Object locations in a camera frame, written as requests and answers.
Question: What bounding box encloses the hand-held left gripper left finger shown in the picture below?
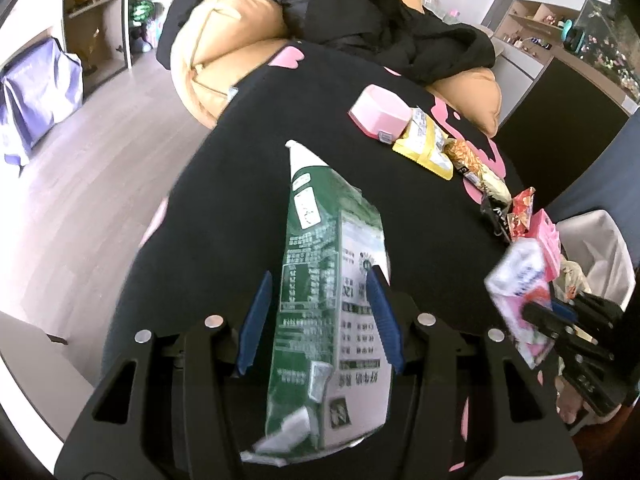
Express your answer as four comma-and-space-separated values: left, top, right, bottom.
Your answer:
55, 270, 275, 461

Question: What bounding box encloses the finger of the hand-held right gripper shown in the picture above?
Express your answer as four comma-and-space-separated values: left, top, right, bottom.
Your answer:
523, 301, 614, 367
551, 294, 624, 347

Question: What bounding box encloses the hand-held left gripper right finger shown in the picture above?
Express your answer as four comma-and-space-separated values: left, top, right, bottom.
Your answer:
366, 265, 583, 461

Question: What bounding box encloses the pink white carton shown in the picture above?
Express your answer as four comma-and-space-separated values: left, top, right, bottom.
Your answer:
484, 237, 558, 370

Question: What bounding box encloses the green milk carton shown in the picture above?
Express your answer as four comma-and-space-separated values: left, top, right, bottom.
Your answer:
240, 140, 393, 463

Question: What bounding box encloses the yellow snack packet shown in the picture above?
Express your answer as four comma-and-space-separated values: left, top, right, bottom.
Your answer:
392, 108, 455, 181

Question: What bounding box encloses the person's right hand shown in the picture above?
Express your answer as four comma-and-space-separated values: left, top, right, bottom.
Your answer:
555, 376, 592, 425

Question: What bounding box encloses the red snack wrapper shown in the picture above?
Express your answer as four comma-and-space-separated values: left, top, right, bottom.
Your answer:
506, 186, 537, 238

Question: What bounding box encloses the black wrapper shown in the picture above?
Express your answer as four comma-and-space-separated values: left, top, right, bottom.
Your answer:
480, 195, 513, 241

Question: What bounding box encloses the black pink-printed tablecloth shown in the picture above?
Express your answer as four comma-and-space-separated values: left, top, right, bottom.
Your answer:
100, 42, 561, 471

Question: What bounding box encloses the orange white snack packet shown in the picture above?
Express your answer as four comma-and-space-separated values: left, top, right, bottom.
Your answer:
444, 139, 513, 205

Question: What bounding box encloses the small pink hexagonal box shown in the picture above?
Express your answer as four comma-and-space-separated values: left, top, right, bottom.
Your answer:
347, 86, 412, 141

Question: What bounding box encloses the white wooden sideboard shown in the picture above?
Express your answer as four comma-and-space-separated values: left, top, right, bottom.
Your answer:
480, 0, 616, 91

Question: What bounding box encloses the teal aquarium device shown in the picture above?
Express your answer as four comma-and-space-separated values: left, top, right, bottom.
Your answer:
562, 22, 586, 53

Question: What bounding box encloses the yellow beanbag sofa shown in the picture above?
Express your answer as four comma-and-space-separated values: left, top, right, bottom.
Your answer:
170, 0, 502, 138

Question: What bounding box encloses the black jacket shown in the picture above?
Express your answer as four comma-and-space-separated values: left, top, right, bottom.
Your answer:
157, 0, 497, 86

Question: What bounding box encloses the purple bag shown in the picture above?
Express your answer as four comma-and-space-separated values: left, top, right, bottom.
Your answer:
0, 37, 83, 166

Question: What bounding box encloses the watermelon ball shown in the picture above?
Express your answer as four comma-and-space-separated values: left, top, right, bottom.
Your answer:
129, 0, 156, 23

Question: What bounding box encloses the glass-door display cabinet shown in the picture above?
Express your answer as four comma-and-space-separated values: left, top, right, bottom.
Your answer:
60, 0, 133, 73

